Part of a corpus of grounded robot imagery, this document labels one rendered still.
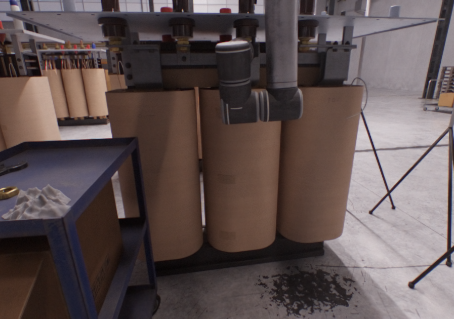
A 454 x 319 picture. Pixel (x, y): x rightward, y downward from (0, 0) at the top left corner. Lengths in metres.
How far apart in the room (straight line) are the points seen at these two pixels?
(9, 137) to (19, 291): 2.81
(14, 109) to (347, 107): 2.94
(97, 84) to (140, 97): 5.70
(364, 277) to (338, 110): 1.00
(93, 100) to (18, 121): 3.77
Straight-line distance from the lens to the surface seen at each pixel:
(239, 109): 0.87
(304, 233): 1.60
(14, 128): 3.31
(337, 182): 1.52
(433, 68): 14.02
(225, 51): 0.83
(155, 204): 1.33
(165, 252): 1.48
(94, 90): 6.87
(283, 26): 0.88
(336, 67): 1.41
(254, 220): 1.43
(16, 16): 1.29
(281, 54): 0.88
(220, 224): 1.43
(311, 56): 1.41
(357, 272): 1.86
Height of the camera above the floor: 1.15
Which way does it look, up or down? 19 degrees down
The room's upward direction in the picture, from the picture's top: 1 degrees counter-clockwise
